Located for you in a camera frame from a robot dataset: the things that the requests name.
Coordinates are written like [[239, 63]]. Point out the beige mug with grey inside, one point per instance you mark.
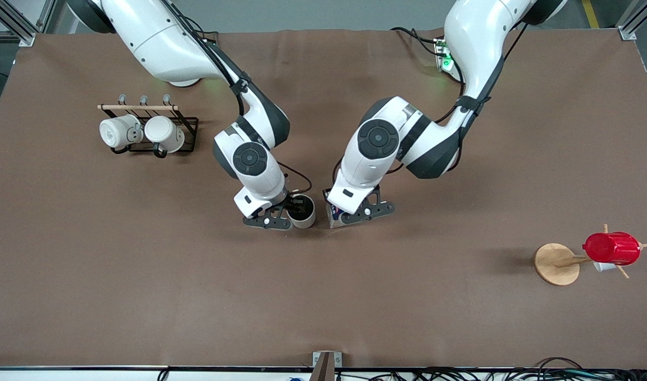
[[307, 218]]

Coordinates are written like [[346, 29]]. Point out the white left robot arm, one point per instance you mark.
[[482, 42]]

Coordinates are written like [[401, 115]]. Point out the aluminium frame post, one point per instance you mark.
[[16, 24], [633, 24]]

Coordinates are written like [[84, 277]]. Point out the plain white mug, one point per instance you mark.
[[164, 133]]

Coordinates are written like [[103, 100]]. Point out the grey metal camera bracket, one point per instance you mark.
[[326, 365]]

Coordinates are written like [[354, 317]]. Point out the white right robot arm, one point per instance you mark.
[[159, 42]]

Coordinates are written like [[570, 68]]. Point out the small white cup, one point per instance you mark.
[[603, 267]]

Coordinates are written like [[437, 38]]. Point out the brown table cover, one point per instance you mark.
[[323, 291]]

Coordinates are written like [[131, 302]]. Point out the white mug with grey print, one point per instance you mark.
[[117, 131]]

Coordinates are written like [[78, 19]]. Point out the wooden mug tree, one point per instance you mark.
[[556, 264]]

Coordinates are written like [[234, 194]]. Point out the blue and white milk carton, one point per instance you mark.
[[334, 218]]

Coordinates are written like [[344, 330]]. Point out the red plastic cup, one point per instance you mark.
[[612, 248]]

